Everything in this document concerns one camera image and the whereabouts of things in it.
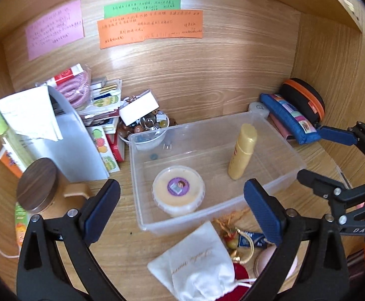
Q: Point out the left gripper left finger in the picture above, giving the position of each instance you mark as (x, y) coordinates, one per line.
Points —
(41, 274)

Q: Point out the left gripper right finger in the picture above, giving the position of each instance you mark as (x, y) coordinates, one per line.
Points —
(323, 274)

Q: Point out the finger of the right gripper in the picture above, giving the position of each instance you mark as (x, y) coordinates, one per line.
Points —
(352, 136)
(331, 190)

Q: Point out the pink round compact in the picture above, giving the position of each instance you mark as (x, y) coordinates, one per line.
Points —
(264, 257)

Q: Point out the yellow lotion bottle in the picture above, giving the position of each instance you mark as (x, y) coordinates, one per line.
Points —
(243, 151)

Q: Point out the white drawstring pouch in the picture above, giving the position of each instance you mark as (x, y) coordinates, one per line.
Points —
(197, 268)

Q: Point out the clear tub of cream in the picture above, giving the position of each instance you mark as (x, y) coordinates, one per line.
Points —
(178, 190)

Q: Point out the blue small tube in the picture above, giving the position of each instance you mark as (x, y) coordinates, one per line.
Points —
(258, 238)

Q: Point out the blue striped pencil case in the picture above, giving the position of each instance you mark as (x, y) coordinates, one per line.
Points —
(297, 124)

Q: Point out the orange green glue tube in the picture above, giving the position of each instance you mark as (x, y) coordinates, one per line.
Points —
(21, 221)

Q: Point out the black orange zip case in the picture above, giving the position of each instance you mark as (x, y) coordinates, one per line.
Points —
(304, 98)

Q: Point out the brown mug with wooden lid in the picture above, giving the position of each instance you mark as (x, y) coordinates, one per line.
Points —
(43, 189)

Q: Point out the green spray bottle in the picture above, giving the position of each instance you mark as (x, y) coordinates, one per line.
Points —
(13, 145)

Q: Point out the clear plastic storage bin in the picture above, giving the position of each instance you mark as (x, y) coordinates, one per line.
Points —
(206, 147)

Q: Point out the white paper folder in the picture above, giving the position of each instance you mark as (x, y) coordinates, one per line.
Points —
(49, 127)

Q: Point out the stack of books and stickers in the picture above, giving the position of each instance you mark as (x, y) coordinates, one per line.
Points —
(100, 116)

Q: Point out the white bowl of trinkets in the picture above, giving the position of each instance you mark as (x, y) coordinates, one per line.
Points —
(146, 130)

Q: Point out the small white card box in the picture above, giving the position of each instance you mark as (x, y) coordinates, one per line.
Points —
(140, 106)

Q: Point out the pink sticky note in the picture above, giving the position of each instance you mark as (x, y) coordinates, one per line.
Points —
(55, 29)

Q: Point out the orange sticky note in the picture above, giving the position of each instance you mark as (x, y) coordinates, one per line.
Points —
(138, 27)

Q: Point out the green sticky note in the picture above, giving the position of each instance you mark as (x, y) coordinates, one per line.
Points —
(135, 6)

